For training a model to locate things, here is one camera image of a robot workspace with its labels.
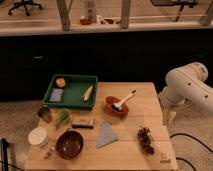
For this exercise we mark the blue-grey triangular towel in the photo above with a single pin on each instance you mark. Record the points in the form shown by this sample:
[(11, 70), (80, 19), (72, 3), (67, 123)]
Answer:
[(106, 135)]

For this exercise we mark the purple bowl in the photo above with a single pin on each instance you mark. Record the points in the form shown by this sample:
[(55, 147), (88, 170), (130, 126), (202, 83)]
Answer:
[(69, 145)]

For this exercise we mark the black stand at left edge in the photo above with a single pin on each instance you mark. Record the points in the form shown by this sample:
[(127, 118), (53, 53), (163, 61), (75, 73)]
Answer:
[(4, 157)]

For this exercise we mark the green plastic tray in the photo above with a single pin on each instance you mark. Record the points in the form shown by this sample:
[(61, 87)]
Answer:
[(75, 87)]

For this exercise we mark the wooden block with dark side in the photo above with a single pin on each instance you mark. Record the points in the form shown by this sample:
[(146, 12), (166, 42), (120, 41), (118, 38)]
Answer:
[(83, 122)]

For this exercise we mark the bunch of dark grapes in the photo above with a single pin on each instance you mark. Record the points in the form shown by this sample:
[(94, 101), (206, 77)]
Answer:
[(145, 140)]

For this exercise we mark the orange bowl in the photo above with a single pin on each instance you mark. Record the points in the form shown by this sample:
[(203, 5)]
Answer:
[(120, 111)]

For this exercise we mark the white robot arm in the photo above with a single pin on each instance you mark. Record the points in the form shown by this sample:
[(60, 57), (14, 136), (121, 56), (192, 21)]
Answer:
[(185, 83)]

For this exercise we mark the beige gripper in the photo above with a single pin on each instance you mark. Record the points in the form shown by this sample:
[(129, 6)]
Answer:
[(168, 116)]

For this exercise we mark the small metal utensil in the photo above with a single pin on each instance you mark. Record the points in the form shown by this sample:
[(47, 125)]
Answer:
[(50, 152)]

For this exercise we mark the green leafy vegetable toy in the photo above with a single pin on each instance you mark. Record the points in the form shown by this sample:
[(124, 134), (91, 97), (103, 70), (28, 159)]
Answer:
[(62, 115)]

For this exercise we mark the white handled brush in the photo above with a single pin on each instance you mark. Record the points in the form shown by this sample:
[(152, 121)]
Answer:
[(118, 105)]

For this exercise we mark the red object on shelf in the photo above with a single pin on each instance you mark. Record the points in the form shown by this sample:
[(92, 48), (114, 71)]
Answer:
[(85, 21)]

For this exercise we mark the orange bread toy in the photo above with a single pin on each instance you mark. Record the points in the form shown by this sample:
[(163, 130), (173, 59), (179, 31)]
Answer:
[(60, 82)]

